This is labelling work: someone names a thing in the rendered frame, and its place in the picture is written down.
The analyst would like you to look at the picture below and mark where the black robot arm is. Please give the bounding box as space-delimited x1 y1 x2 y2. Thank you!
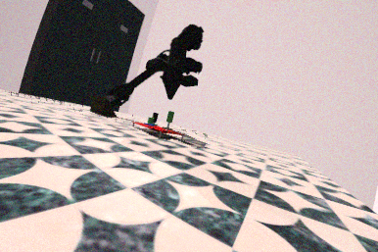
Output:
107 25 204 107

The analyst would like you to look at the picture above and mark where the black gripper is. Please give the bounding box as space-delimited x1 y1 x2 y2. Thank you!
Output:
146 50 198 100

